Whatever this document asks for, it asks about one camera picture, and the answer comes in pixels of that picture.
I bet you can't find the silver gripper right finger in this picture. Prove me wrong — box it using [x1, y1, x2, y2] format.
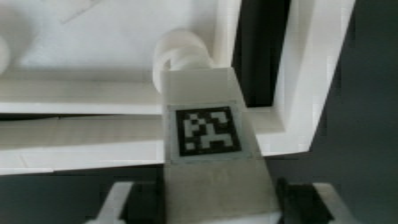
[276, 178, 357, 224]

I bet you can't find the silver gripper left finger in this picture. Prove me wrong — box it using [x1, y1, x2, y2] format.
[85, 180, 157, 224]

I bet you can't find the white leg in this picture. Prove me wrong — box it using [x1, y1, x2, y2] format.
[153, 29, 283, 224]

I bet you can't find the white u-shaped fence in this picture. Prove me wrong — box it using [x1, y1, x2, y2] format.
[0, 0, 356, 175]

